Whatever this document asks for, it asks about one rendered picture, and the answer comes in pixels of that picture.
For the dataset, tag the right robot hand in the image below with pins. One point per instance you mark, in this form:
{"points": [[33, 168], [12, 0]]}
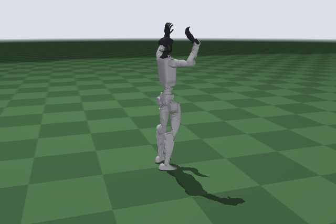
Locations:
{"points": [[190, 36]]}

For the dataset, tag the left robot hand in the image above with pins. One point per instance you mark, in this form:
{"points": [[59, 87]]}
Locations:
{"points": [[167, 29]]}

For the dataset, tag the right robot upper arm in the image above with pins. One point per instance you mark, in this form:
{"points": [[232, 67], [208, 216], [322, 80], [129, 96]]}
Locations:
{"points": [[174, 63]]}

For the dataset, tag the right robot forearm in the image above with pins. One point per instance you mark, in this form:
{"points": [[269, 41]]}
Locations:
{"points": [[193, 53]]}

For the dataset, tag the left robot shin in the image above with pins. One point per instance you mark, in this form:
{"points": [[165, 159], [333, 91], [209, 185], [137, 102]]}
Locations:
{"points": [[160, 142]]}

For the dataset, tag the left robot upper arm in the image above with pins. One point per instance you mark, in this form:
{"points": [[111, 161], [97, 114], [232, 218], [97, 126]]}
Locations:
{"points": [[159, 54]]}

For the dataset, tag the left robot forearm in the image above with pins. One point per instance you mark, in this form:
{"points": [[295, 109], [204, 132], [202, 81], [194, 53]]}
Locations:
{"points": [[161, 48]]}

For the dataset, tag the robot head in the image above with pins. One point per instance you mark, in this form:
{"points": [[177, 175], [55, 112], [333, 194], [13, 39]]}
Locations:
{"points": [[165, 41]]}

